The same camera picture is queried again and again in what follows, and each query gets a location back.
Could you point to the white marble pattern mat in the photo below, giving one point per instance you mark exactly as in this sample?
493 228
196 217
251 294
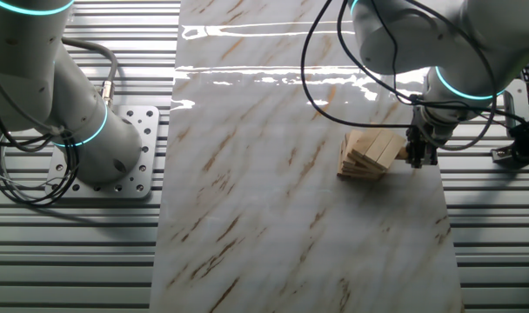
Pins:
269 217

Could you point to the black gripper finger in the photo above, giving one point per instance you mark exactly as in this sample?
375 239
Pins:
419 156

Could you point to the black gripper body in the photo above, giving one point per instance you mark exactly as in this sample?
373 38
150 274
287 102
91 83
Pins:
426 129

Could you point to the grey clamp device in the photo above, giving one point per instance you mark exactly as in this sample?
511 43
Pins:
523 143

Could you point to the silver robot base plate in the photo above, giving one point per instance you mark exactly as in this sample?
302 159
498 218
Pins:
147 130

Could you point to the silver depth camera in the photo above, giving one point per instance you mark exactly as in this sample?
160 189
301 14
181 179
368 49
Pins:
516 104

